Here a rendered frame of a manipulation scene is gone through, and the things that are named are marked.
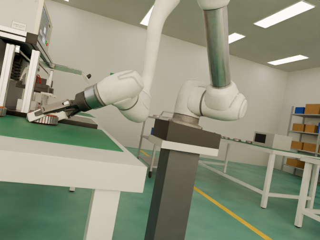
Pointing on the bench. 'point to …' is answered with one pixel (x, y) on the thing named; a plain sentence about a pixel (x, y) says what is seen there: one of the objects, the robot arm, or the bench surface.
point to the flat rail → (45, 66)
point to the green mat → (56, 133)
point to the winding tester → (25, 16)
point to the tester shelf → (25, 42)
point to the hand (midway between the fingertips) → (43, 117)
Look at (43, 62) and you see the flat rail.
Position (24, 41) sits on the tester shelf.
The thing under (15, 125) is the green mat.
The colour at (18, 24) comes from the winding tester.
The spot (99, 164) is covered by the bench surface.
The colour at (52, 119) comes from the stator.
